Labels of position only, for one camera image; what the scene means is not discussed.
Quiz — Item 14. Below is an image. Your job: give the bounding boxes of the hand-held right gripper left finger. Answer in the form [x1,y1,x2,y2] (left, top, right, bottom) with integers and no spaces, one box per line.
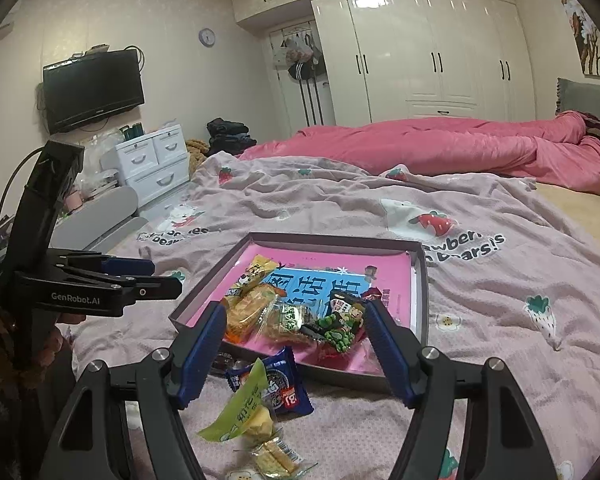
[39,301,228,480]

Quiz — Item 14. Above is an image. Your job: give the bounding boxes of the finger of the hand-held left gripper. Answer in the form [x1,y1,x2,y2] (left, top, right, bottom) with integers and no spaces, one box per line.
[62,271,184,307]
[55,254,156,278]

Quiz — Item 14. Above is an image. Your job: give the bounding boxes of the person's left hand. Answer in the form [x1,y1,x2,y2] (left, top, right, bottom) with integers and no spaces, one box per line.
[30,310,88,386]

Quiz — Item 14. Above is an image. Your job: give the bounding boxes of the blue cookie packet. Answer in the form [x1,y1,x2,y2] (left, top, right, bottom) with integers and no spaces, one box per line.
[225,346,315,416]

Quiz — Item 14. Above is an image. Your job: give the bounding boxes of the dark cardboard box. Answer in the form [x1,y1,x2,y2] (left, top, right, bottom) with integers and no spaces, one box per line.
[168,232,430,393]

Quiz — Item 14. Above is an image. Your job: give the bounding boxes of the brown plush toy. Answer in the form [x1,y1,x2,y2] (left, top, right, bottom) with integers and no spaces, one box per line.
[185,137,211,173]

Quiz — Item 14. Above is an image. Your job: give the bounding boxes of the pink book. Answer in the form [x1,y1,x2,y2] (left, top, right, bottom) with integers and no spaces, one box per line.
[187,245,416,376]

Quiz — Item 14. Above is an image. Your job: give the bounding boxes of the clear plastic bag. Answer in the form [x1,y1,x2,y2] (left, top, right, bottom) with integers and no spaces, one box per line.
[82,127,126,198]

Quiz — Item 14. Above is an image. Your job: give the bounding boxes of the grey chair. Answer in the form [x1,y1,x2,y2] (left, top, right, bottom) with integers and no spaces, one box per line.
[50,185,148,253]

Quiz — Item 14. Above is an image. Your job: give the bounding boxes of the strawberry printed blanket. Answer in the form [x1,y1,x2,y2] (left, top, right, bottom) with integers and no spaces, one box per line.
[70,152,600,480]

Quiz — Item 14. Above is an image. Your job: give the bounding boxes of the hanging bags and hats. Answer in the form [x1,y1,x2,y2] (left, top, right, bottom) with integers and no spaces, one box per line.
[270,25,326,81]

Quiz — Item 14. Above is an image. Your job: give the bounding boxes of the black wall television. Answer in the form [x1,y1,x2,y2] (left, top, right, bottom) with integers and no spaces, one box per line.
[42,50,146,135]

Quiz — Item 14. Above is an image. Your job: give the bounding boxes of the small black candy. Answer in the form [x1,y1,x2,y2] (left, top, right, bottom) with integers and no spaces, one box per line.
[300,322,331,343]

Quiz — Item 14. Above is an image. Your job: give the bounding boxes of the light green snack packet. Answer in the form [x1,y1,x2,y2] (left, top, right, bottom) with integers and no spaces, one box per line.
[196,357,276,443]

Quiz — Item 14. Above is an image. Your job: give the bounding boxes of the yellow snack packet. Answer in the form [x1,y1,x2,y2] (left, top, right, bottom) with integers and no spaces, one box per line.
[227,254,278,301]

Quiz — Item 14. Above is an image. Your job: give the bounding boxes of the dark green pea packet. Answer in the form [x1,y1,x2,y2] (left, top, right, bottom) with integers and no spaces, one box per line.
[312,292,368,353]

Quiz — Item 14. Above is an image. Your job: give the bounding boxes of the white drawer unit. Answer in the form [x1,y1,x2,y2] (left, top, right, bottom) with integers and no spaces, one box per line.
[100,124,191,208]

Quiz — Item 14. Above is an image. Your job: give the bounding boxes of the clear golden pastry packet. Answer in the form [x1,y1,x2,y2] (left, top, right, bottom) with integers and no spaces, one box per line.
[250,425,308,478]

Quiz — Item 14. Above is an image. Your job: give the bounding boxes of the clear green label cake packet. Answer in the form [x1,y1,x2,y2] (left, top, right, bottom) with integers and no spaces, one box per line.
[255,302,316,346]

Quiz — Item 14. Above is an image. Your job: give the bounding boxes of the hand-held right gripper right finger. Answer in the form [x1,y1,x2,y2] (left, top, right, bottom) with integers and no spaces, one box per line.
[362,300,563,480]

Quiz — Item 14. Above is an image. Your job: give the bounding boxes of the person's dark fuzzy clothing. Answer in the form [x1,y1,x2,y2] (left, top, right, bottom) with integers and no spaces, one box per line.
[0,350,76,480]

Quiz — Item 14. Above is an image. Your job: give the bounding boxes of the grey padded headboard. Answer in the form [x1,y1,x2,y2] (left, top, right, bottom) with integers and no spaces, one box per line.
[555,77,600,121]

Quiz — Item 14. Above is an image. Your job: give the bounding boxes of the black cable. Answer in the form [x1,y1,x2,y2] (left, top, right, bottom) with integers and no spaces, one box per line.
[0,147,48,251]

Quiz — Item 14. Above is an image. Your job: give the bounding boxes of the small brown candy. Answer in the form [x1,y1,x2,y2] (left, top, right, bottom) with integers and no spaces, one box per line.
[212,352,240,373]

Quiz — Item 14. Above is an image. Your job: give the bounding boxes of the red snack packet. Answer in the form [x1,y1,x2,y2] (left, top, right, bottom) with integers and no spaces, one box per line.
[317,285,383,363]

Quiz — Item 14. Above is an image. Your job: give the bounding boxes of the pink quilt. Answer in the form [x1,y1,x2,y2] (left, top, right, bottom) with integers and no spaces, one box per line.
[237,110,600,196]

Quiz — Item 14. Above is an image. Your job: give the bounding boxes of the white wardrobe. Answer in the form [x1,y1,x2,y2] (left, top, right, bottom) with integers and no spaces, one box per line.
[230,0,536,128]

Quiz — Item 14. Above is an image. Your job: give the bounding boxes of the black clothes pile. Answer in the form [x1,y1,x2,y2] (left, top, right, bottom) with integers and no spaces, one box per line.
[206,117,258,157]

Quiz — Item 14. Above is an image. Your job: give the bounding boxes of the orange cake packet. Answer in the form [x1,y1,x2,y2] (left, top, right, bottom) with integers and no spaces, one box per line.
[222,285,278,346]

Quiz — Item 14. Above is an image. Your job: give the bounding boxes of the beige bed sheet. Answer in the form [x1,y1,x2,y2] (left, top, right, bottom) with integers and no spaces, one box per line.
[530,180,600,261]

